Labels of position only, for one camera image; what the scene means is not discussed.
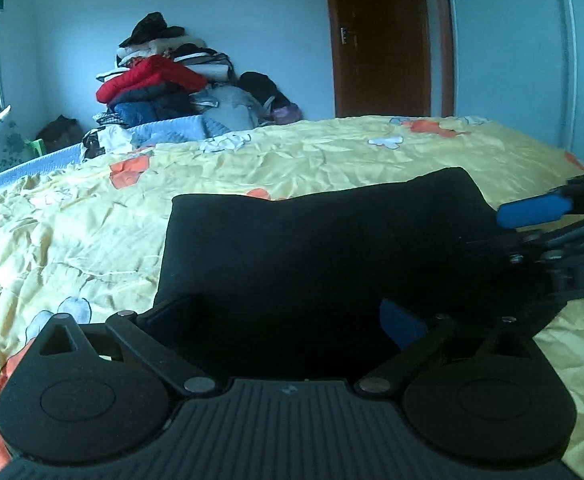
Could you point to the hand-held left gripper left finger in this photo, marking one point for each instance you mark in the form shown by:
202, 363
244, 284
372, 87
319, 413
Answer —
164, 321

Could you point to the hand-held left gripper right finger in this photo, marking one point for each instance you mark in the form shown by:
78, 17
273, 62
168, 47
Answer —
398, 324

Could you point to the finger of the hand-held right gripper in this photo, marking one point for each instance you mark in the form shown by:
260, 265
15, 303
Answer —
532, 211
522, 242

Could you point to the black pants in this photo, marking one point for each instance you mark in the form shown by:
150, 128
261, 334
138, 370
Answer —
297, 250

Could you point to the yellow floral bedspread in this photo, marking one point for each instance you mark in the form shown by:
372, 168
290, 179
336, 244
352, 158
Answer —
97, 230

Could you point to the white wardrobe with flower decals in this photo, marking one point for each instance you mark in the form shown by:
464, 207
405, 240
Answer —
522, 50

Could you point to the black and white patterned cloth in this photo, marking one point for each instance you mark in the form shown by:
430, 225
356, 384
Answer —
107, 140

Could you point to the light blue quilt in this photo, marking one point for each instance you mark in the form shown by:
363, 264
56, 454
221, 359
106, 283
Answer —
172, 130

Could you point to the navy blue jacket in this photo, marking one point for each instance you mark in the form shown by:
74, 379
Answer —
147, 109

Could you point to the dark bag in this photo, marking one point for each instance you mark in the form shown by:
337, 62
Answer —
62, 133

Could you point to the green plastic chair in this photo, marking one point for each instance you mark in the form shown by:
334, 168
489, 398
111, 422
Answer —
38, 146

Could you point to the grey garment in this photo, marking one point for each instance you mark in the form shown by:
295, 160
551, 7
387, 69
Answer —
233, 107

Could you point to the brown wooden door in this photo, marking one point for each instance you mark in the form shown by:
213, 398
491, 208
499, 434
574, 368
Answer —
379, 35

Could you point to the purple cloth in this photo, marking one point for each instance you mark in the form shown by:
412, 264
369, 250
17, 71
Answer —
287, 113

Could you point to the red jacket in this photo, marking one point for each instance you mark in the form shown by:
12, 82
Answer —
152, 77

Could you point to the black rounded cloth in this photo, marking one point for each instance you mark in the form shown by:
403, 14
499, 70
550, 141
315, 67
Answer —
263, 87

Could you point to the striped folded clothes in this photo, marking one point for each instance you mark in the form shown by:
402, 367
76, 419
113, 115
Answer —
208, 62

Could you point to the black garment on clothes pile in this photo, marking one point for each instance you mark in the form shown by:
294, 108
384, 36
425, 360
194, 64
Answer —
152, 30

